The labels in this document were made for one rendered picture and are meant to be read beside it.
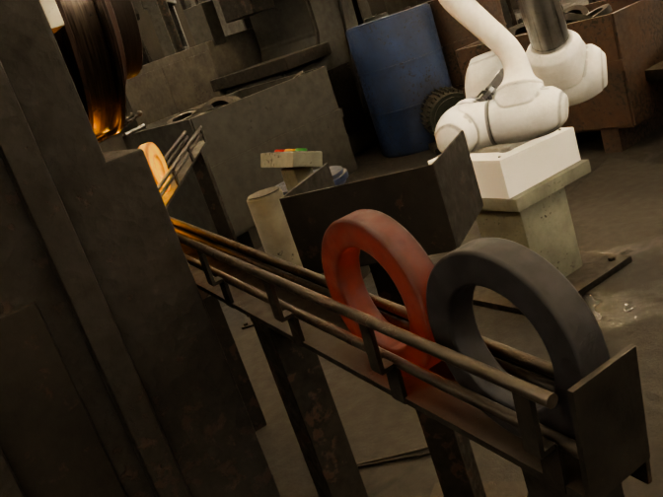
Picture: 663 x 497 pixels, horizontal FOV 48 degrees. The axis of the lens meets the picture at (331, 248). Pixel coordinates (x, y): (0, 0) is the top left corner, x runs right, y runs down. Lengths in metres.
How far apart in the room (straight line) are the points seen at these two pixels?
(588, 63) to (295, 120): 2.26
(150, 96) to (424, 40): 2.29
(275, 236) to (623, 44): 1.88
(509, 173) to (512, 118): 0.48
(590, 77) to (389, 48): 2.82
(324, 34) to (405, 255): 4.79
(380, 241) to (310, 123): 3.49
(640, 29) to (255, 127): 1.89
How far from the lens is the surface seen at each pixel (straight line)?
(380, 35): 4.88
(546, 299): 0.58
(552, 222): 2.33
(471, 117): 1.71
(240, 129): 3.88
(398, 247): 0.72
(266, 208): 2.38
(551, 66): 2.13
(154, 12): 10.51
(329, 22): 5.54
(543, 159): 2.24
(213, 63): 5.51
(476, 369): 0.61
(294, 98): 4.15
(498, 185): 2.16
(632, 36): 3.66
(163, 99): 6.01
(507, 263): 0.60
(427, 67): 4.94
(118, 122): 1.52
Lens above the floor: 0.95
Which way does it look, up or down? 16 degrees down
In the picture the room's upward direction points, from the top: 19 degrees counter-clockwise
